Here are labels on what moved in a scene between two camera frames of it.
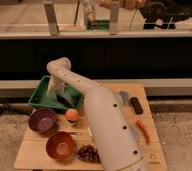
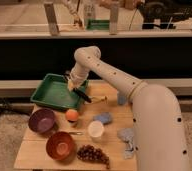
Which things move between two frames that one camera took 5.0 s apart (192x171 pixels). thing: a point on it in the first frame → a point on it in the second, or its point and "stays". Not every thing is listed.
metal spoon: [77, 133] stays
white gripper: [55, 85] → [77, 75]
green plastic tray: [40, 95] stays
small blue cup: [125, 97] stays
